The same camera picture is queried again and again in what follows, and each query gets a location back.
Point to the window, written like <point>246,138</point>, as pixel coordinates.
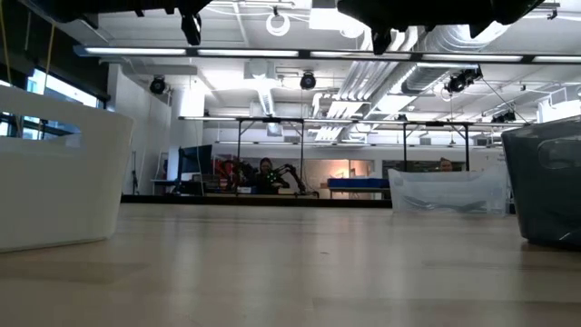
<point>59,91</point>

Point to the background robot with green light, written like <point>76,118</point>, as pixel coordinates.
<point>295,175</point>

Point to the dark grey plastic bin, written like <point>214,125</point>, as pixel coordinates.
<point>544,200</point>

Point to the black workcell frame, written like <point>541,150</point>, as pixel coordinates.
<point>270,120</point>
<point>436,123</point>

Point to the white ceiling ducts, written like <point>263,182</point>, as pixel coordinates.
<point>363,91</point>

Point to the person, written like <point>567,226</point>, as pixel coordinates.
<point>264,179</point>
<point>446,164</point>

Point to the long ceiling light strip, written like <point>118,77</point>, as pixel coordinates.
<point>136,51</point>

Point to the black monitor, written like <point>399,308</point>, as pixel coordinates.
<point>195,159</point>

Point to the black ceiling spotlight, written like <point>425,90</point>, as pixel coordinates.
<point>463,82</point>
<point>157,85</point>
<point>308,81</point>
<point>504,117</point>

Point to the blue storage crate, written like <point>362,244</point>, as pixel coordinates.
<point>358,183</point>

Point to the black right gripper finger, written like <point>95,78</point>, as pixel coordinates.
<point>358,9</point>

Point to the white plastic bin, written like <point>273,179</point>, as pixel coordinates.
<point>59,181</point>

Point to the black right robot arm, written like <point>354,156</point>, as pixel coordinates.
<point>508,11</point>

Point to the clear plastic bin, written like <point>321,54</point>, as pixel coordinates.
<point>449,186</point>

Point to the black metal table frame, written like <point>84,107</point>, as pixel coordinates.
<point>290,201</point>

